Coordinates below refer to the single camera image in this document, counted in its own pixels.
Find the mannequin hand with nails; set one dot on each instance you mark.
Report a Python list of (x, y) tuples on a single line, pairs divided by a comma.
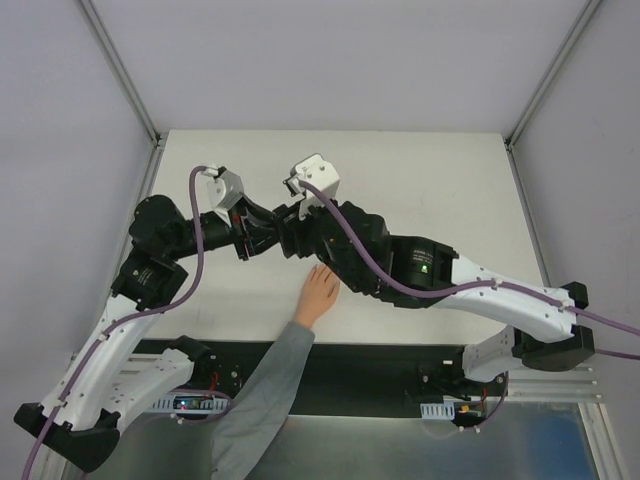
[(317, 296)]

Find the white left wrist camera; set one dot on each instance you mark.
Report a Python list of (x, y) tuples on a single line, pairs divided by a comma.
[(224, 189)]

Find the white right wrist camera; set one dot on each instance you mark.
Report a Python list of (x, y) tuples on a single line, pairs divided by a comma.
[(319, 173)]

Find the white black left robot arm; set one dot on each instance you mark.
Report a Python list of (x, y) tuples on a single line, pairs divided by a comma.
[(83, 418)]

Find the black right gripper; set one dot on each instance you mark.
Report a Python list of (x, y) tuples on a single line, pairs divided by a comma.
[(288, 234)]

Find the aluminium rail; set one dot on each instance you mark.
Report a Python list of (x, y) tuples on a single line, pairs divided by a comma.
[(575, 386)]

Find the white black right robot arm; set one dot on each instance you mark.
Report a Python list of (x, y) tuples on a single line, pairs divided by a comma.
[(540, 330)]

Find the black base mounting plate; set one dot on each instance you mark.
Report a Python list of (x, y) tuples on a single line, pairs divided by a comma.
[(355, 380)]

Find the aluminium frame post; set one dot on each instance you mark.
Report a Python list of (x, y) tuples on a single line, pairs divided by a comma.
[(561, 57), (114, 61)]

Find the left aluminium frame post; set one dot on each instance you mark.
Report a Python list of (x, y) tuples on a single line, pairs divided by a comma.
[(114, 61)]

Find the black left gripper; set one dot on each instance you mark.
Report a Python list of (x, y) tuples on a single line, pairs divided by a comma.
[(240, 235)]

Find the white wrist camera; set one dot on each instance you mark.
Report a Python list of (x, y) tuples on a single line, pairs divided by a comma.
[(224, 189), (319, 173)]

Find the grey sleeved forearm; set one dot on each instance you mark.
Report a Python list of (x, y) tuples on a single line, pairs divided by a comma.
[(261, 408)]

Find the white right cable duct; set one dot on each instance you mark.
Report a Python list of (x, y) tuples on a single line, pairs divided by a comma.
[(444, 411)]

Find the right aluminium frame post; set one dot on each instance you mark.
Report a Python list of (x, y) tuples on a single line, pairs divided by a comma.
[(561, 57)]

